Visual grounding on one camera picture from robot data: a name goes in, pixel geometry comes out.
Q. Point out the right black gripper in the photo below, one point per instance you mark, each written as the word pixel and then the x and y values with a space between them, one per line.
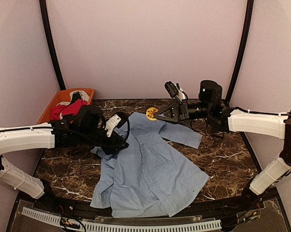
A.
pixel 179 111

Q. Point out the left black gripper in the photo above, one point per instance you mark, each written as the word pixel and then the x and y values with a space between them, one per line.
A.
pixel 111 148

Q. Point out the light blue shirt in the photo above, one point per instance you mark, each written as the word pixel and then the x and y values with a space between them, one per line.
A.
pixel 149 178

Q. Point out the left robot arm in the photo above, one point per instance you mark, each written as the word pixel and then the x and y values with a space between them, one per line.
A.
pixel 25 138

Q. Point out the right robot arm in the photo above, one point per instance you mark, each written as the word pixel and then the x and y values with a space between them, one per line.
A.
pixel 272 127

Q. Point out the red cloth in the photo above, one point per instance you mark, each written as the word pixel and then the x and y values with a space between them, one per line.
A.
pixel 58 112

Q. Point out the white cloth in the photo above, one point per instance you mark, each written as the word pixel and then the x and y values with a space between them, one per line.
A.
pixel 82 95

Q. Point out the dark green cloth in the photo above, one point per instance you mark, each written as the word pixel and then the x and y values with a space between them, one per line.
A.
pixel 75 97

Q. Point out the orange plastic basket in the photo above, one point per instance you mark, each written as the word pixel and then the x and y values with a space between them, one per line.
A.
pixel 66 97

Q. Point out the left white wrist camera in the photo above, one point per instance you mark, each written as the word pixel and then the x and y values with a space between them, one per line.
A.
pixel 111 123

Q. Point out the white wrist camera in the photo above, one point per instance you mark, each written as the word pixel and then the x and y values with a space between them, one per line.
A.
pixel 111 123
pixel 176 92

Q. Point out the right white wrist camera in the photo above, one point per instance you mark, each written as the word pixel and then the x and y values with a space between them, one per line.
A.
pixel 176 92

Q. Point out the black right frame pole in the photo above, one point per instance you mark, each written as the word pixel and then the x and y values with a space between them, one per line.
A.
pixel 241 50

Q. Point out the black frame pole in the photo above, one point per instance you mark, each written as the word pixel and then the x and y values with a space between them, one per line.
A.
pixel 241 50
pixel 50 44

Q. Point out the black left frame pole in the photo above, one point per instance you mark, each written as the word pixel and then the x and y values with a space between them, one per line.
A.
pixel 50 44

